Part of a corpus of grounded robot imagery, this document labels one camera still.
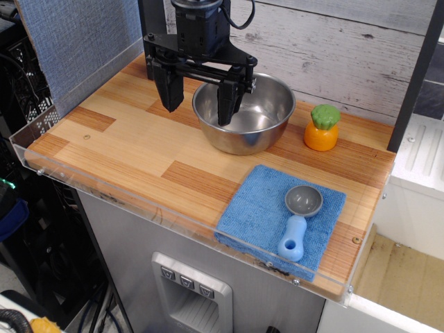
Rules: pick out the grey water dispenser panel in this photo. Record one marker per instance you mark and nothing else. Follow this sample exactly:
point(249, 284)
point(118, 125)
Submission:
point(192, 300)

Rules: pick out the grey blue toy scoop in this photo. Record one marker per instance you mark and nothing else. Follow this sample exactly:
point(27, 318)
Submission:
point(303, 201)

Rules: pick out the orange toy carrot green top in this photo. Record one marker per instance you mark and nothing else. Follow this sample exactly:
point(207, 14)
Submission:
point(321, 133)

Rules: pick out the blue microfiber cloth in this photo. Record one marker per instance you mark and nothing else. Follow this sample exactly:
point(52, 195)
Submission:
point(256, 219)

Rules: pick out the black vertical post right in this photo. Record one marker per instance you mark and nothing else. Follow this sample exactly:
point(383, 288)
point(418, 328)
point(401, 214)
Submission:
point(420, 70)

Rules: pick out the stainless steel bowl pot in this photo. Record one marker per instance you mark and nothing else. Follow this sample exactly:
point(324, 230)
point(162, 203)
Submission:
point(261, 120)

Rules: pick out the blue fabric panel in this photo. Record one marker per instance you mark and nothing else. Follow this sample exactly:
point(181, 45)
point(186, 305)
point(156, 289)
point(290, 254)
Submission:
point(80, 45)

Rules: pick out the clear acrylic table guard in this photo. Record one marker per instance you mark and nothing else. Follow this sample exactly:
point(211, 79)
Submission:
point(120, 146)

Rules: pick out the white toy sink unit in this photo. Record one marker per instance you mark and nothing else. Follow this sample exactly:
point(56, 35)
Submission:
point(399, 280)

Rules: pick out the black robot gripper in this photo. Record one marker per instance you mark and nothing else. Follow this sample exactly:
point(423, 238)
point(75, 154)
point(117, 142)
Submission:
point(201, 49)

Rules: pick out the yellow object bottom left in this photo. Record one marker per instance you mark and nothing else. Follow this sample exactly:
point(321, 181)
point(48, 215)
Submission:
point(44, 325)

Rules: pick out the silver toy fridge cabinet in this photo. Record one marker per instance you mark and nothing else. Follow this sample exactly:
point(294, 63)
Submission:
point(127, 243)

